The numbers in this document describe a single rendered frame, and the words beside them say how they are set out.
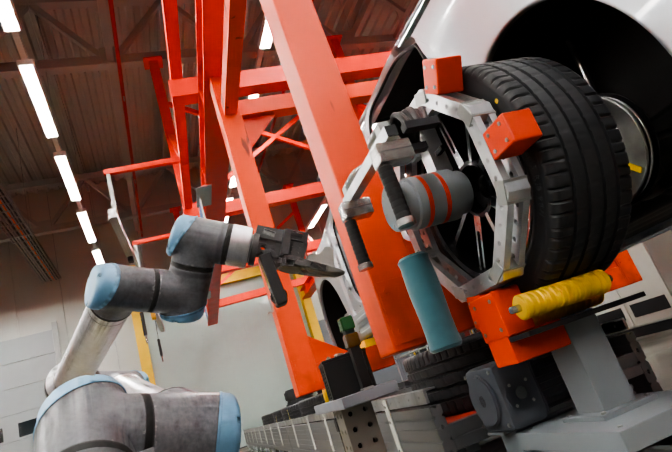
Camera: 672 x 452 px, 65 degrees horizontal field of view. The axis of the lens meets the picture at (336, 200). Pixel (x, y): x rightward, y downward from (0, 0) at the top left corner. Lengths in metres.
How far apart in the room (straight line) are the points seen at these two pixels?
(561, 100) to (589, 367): 0.63
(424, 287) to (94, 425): 0.84
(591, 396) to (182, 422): 0.93
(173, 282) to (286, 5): 1.36
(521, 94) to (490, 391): 0.79
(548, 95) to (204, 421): 1.00
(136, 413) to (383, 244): 1.00
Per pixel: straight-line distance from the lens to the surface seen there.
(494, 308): 1.35
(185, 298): 1.14
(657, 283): 6.38
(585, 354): 1.45
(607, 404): 1.46
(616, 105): 1.63
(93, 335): 1.26
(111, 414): 1.01
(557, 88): 1.36
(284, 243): 1.14
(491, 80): 1.34
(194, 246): 1.13
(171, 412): 1.03
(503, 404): 1.57
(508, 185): 1.21
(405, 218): 1.16
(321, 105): 1.94
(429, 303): 1.42
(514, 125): 1.17
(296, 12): 2.19
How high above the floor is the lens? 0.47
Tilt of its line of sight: 19 degrees up
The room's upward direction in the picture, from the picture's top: 19 degrees counter-clockwise
